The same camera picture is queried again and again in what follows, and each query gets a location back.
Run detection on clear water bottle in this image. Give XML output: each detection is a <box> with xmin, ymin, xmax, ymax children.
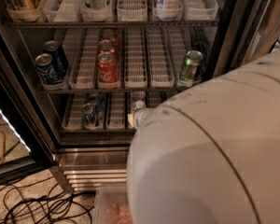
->
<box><xmin>131</xmin><ymin>100</ymin><xmax>147</xmax><ymax>114</ymax></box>
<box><xmin>131</xmin><ymin>91</ymin><xmax>146</xmax><ymax>102</ymax></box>

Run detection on stainless steel fridge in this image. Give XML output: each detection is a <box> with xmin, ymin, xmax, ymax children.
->
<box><xmin>0</xmin><ymin>0</ymin><xmax>280</xmax><ymax>194</ymax></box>

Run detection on blue pepsi can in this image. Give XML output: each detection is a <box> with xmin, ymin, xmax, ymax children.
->
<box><xmin>35</xmin><ymin>53</ymin><xmax>63</xmax><ymax>85</ymax></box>
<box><xmin>43</xmin><ymin>40</ymin><xmax>68</xmax><ymax>77</ymax></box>

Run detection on clear water bottle front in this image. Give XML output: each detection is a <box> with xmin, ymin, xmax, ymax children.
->
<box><xmin>131</xmin><ymin>100</ymin><xmax>147</xmax><ymax>114</ymax></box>

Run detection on red coca-cola can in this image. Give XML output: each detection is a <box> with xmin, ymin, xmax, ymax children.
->
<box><xmin>98</xmin><ymin>39</ymin><xmax>116</xmax><ymax>53</ymax></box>
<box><xmin>97</xmin><ymin>52</ymin><xmax>118</xmax><ymax>84</ymax></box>
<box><xmin>101</xmin><ymin>29</ymin><xmax>118</xmax><ymax>44</ymax></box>

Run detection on red coca-cola can rear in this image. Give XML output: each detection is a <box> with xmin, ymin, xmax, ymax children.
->
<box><xmin>101</xmin><ymin>29</ymin><xmax>118</xmax><ymax>44</ymax></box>

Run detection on black floor cables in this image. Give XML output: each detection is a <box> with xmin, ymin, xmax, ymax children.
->
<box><xmin>0</xmin><ymin>175</ymin><xmax>94</xmax><ymax>224</ymax></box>

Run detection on clear water bottle rear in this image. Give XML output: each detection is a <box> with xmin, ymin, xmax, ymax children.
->
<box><xmin>131</xmin><ymin>91</ymin><xmax>146</xmax><ymax>102</ymax></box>

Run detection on left clear plastic bin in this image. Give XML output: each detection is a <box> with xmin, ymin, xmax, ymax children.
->
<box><xmin>93</xmin><ymin>184</ymin><xmax>133</xmax><ymax>224</ymax></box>

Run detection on open fridge glass door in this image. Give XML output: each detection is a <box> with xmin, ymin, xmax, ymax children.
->
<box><xmin>0</xmin><ymin>50</ymin><xmax>52</xmax><ymax>185</ymax></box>

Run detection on green soda can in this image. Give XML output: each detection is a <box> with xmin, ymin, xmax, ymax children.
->
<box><xmin>179</xmin><ymin>50</ymin><xmax>203</xmax><ymax>83</ymax></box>

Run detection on red coca-cola can middle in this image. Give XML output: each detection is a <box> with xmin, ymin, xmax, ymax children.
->
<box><xmin>98</xmin><ymin>39</ymin><xmax>116</xmax><ymax>53</ymax></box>

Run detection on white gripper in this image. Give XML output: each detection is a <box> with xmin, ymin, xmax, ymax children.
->
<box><xmin>128</xmin><ymin>108</ymin><xmax>153</xmax><ymax>129</ymax></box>

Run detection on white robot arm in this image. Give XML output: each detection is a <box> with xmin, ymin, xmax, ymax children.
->
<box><xmin>127</xmin><ymin>49</ymin><xmax>280</xmax><ymax>224</ymax></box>

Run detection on blue pepsi can front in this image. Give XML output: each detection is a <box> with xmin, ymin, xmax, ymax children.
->
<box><xmin>35</xmin><ymin>53</ymin><xmax>63</xmax><ymax>85</ymax></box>

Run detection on red coca-cola can front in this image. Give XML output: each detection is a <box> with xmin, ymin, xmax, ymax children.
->
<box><xmin>97</xmin><ymin>52</ymin><xmax>118</xmax><ymax>84</ymax></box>

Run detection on blue pepsi can rear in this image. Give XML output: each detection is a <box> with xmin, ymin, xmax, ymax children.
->
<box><xmin>43</xmin><ymin>40</ymin><xmax>68</xmax><ymax>77</ymax></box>

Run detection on blue can bottom rear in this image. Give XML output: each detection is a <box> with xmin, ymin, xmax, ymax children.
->
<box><xmin>87</xmin><ymin>92</ymin><xmax>104</xmax><ymax>119</ymax></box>

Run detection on blue can bottom front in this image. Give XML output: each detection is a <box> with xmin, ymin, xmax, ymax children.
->
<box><xmin>83</xmin><ymin>103</ymin><xmax>98</xmax><ymax>126</ymax></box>

